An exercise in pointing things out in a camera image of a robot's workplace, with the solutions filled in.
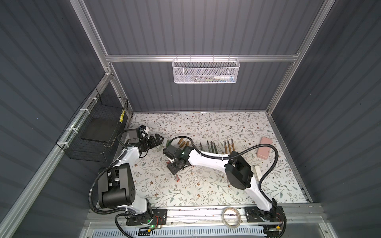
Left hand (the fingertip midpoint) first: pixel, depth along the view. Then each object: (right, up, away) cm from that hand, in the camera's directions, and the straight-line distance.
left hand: (158, 140), depth 91 cm
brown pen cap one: (+18, -4, +11) cm, 21 cm away
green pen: (+27, -6, +8) cm, 29 cm away
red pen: (+11, -21, -4) cm, 24 cm away
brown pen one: (+49, -4, +10) cm, 50 cm away
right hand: (+10, -15, -3) cm, 19 cm away
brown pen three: (+44, -6, +8) cm, 45 cm away
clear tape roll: (+37, -36, -19) cm, 55 cm away
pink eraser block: (+67, -8, +3) cm, 67 cm away
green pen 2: (+36, -6, +8) cm, 38 cm away
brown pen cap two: (+12, -2, +11) cm, 17 cm away
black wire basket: (-29, +4, -20) cm, 36 cm away
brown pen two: (+46, -6, +8) cm, 47 cm away
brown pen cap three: (+14, -4, +11) cm, 18 cm away
